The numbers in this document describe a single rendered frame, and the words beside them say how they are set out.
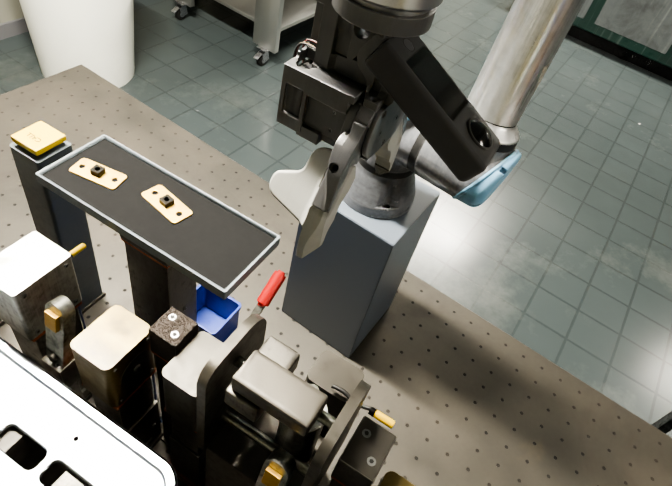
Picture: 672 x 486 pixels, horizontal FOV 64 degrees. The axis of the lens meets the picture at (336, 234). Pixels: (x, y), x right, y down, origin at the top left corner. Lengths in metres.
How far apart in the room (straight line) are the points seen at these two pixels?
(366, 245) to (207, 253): 0.32
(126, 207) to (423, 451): 0.77
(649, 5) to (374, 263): 4.29
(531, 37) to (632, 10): 4.31
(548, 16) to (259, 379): 0.60
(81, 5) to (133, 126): 1.23
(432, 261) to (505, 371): 1.20
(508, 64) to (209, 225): 0.50
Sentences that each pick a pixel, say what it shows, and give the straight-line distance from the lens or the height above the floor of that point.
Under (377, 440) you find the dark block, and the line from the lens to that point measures 0.74.
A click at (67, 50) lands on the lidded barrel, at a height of 0.25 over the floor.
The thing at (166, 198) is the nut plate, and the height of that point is 1.17.
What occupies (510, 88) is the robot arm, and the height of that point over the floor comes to 1.42.
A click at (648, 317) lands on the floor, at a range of 2.92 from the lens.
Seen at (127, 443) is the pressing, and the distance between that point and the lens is 0.85.
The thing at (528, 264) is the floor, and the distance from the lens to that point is 2.76.
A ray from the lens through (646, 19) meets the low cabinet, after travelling 5.12.
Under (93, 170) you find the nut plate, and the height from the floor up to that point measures 1.17.
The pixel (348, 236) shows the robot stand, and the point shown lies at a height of 1.06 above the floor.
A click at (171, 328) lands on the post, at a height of 1.10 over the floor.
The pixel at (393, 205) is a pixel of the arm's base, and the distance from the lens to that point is 1.00.
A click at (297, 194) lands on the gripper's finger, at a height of 1.49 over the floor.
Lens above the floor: 1.78
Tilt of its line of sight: 46 degrees down
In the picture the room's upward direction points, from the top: 15 degrees clockwise
